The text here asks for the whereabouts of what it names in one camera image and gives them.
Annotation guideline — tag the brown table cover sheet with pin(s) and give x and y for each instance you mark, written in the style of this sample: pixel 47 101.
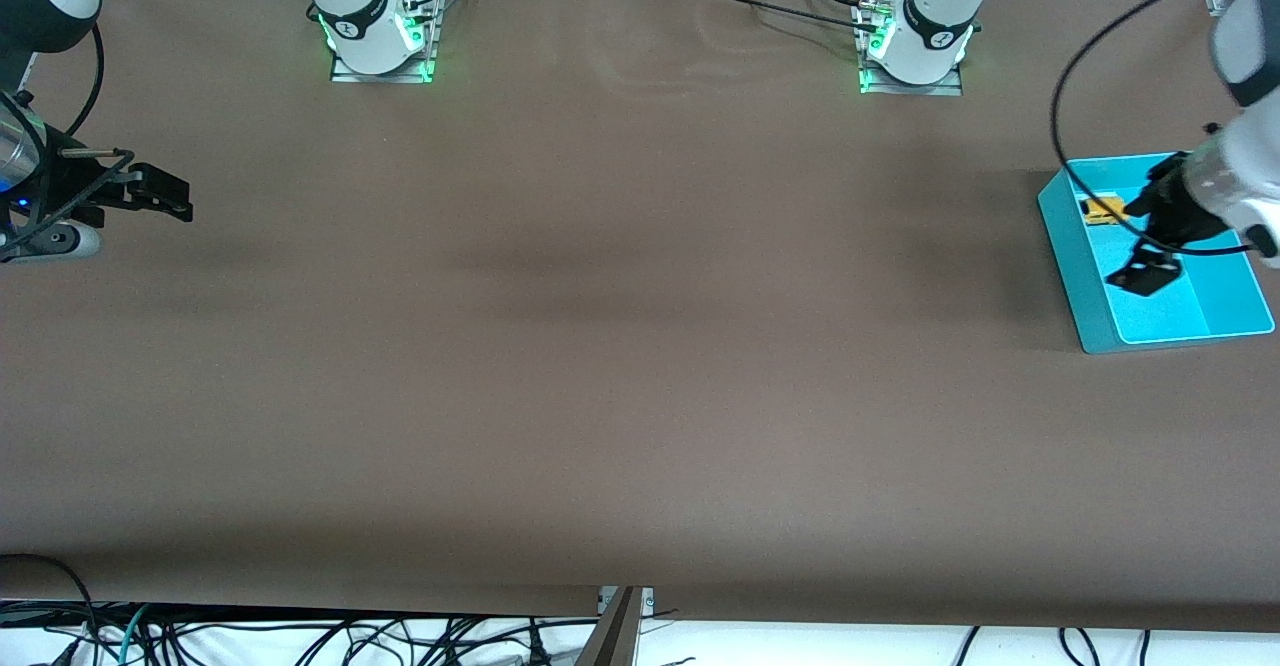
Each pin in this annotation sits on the brown table cover sheet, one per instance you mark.
pixel 640 396

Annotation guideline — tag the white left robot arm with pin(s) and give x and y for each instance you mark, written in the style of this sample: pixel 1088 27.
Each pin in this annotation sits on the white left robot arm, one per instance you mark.
pixel 930 46

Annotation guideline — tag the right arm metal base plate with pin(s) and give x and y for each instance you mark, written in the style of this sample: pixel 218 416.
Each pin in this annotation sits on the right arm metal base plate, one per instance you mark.
pixel 350 76

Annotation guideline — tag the cyan plastic bin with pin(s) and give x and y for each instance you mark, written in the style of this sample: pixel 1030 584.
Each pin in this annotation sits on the cyan plastic bin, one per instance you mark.
pixel 1200 296

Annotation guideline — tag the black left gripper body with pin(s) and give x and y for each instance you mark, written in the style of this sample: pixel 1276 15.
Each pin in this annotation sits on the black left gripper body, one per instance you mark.
pixel 1167 207

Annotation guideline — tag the metal table post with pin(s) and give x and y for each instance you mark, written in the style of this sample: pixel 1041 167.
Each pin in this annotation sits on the metal table post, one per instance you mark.
pixel 615 636

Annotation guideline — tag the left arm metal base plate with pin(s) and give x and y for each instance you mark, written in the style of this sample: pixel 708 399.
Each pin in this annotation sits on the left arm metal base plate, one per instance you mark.
pixel 950 89

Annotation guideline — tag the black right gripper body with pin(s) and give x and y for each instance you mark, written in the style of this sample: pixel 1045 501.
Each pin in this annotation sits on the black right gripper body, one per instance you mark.
pixel 78 189

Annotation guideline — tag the yellow beetle toy car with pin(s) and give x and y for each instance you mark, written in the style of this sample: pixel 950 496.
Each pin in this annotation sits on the yellow beetle toy car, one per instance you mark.
pixel 1103 210

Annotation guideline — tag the small metal edge bracket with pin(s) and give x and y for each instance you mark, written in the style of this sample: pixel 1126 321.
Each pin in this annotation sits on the small metal edge bracket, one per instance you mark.
pixel 648 601

